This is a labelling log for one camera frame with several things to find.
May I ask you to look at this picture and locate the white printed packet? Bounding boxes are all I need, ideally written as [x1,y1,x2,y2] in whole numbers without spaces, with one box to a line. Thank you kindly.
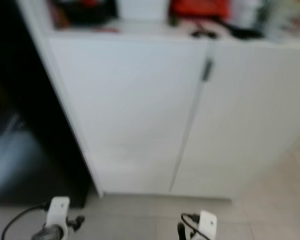
[230,0,300,41]

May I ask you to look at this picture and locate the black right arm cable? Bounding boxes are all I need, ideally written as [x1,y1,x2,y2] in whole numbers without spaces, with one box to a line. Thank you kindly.
[181,212,206,240]

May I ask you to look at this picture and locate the black ladle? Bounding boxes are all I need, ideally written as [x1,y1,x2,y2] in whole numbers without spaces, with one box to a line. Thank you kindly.
[215,17,264,41]

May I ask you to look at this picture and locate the white cabinet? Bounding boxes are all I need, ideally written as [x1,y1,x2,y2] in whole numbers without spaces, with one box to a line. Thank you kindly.
[17,0,300,201]

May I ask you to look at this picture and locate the black door handle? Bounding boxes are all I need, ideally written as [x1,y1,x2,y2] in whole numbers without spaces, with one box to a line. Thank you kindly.
[201,58,214,82]

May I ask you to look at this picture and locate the red storage box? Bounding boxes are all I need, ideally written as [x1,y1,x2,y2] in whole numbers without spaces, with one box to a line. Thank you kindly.
[170,0,230,19]

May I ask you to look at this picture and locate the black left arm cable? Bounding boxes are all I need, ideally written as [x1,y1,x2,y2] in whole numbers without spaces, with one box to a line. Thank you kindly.
[1,202,51,240]

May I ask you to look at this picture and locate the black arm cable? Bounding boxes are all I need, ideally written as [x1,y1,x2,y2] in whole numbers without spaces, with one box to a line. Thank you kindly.
[181,212,206,240]
[1,202,51,240]

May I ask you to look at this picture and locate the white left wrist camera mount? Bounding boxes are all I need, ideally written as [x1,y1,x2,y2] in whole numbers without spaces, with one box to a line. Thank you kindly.
[45,196,71,229]

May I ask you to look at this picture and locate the black sunglasses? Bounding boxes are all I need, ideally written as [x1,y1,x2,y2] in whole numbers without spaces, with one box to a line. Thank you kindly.
[190,29,220,39]

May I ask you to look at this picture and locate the red pen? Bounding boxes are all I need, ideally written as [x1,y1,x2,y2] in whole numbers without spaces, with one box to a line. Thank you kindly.
[95,27,121,34]

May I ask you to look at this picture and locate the black basket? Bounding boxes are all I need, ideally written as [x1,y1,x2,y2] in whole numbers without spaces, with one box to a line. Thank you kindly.
[52,0,117,26]

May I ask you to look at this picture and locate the white cabinet door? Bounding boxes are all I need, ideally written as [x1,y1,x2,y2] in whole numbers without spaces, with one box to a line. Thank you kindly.
[170,41,300,200]
[49,37,213,195]

